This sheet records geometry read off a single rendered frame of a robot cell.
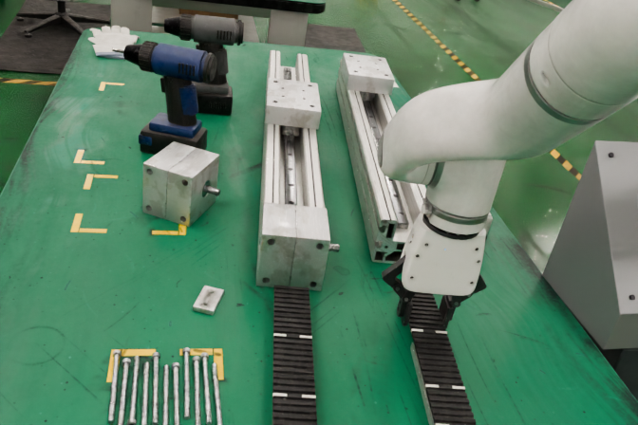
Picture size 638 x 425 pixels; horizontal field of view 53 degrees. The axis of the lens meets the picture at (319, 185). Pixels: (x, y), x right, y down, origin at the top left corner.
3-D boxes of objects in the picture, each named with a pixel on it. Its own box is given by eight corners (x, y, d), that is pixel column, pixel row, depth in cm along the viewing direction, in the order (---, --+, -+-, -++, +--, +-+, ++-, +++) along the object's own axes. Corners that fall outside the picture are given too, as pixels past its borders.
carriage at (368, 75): (389, 105, 155) (395, 79, 151) (344, 100, 153) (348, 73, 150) (380, 83, 168) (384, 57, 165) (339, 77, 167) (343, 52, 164)
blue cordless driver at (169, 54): (201, 165, 127) (208, 59, 116) (104, 146, 128) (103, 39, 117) (212, 149, 133) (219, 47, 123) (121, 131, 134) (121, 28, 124)
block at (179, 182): (202, 231, 107) (205, 182, 102) (141, 212, 109) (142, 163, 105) (228, 204, 115) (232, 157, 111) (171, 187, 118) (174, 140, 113)
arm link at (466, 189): (424, 212, 78) (497, 221, 79) (451, 114, 72) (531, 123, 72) (414, 179, 85) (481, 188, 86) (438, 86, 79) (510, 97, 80)
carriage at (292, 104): (316, 141, 131) (321, 111, 127) (262, 136, 129) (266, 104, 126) (312, 111, 144) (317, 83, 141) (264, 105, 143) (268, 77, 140)
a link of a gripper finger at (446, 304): (453, 292, 88) (440, 329, 91) (475, 294, 88) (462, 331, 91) (447, 278, 90) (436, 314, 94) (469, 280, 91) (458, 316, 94)
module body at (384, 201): (429, 267, 108) (441, 224, 104) (371, 261, 107) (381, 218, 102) (370, 93, 177) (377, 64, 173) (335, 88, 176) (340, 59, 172)
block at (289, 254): (336, 292, 98) (347, 241, 93) (255, 286, 96) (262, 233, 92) (332, 258, 106) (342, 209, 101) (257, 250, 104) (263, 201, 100)
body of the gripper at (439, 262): (421, 227, 79) (402, 297, 85) (499, 234, 80) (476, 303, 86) (410, 195, 86) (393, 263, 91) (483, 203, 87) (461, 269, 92)
